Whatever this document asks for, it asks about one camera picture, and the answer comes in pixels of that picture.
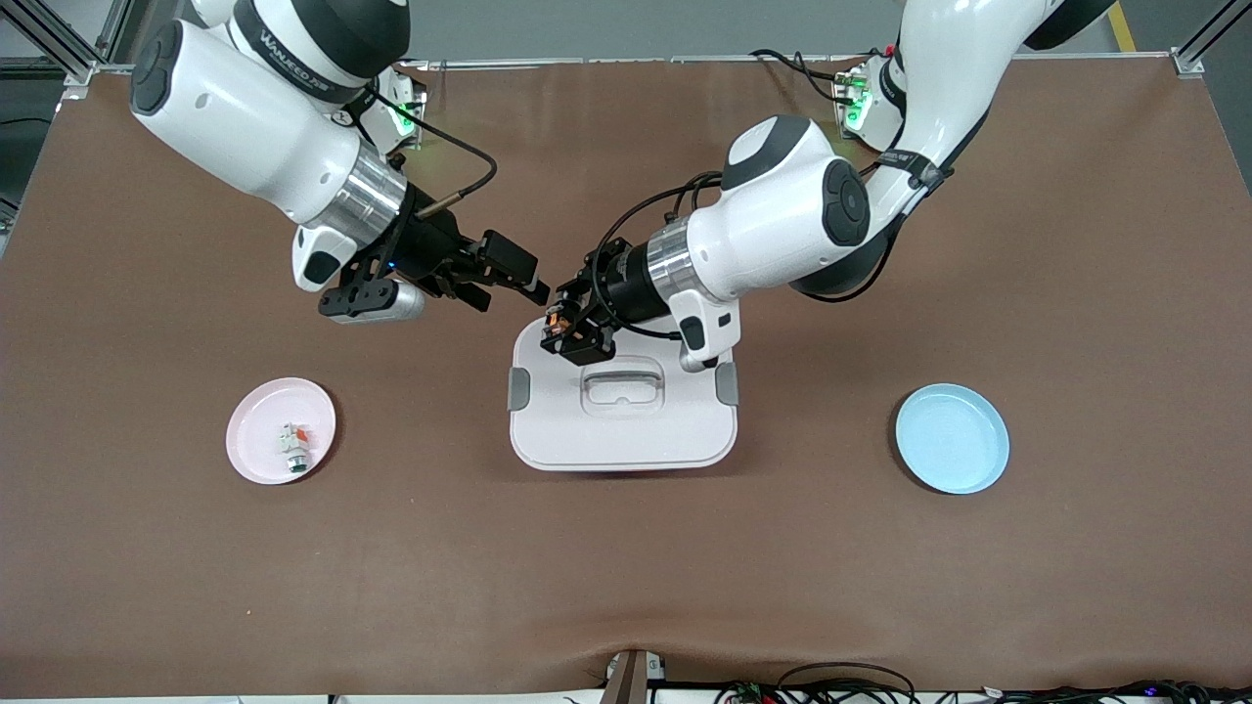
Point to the white and green switch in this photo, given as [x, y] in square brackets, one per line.
[296, 450]

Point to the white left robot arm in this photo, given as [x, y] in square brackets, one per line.
[773, 225]

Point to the orange and black switch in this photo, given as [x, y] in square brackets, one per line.
[556, 321]

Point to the light blue plate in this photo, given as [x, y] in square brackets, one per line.
[954, 440]

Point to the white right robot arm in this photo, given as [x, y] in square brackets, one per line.
[245, 127]

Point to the aluminium table edge rail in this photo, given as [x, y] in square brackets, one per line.
[636, 62]

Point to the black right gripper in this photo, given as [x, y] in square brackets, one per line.
[431, 242]

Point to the pink plate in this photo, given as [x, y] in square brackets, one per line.
[256, 430]

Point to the grey box latch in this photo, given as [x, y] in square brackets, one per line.
[727, 383]
[518, 389]

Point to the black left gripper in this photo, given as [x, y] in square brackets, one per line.
[618, 283]

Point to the white lidded storage box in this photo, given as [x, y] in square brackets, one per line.
[626, 440]

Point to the aluminium frame post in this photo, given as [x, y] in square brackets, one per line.
[59, 49]
[1203, 44]

